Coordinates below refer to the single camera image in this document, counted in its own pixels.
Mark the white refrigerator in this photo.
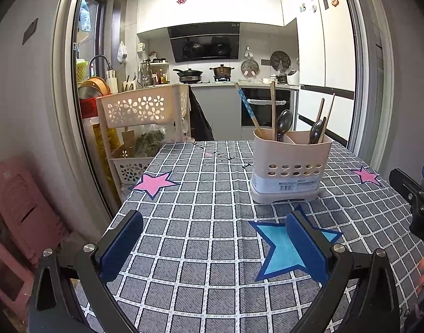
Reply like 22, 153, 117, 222
281, 0, 356, 141

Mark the brown wooden chopstick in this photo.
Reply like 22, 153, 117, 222
316, 98, 325, 122

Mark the blue patterned chopstick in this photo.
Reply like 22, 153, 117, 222
234, 83, 262, 135

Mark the black jacket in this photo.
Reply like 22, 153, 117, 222
189, 87, 214, 141

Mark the grey checked tablecloth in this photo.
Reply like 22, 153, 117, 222
108, 141, 424, 332

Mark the black spoon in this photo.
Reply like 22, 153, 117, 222
308, 117, 326, 144
276, 109, 293, 141

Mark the black kitchen faucet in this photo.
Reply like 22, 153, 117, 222
88, 54, 112, 77

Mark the black wok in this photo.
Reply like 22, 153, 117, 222
174, 69, 203, 84

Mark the bronze cooking pot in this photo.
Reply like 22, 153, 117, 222
210, 64, 234, 82

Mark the black range hood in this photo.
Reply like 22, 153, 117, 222
167, 22, 240, 62

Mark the green plastic basket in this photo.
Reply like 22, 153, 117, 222
76, 59, 88, 84

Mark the pink plastic stool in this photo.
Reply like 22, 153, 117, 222
0, 158, 69, 320

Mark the beige flower storage rack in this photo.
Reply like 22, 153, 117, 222
95, 84, 191, 189

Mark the pink utensil holder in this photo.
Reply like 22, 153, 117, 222
250, 128, 333, 204

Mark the black built-in oven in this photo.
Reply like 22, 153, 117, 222
242, 88, 292, 128

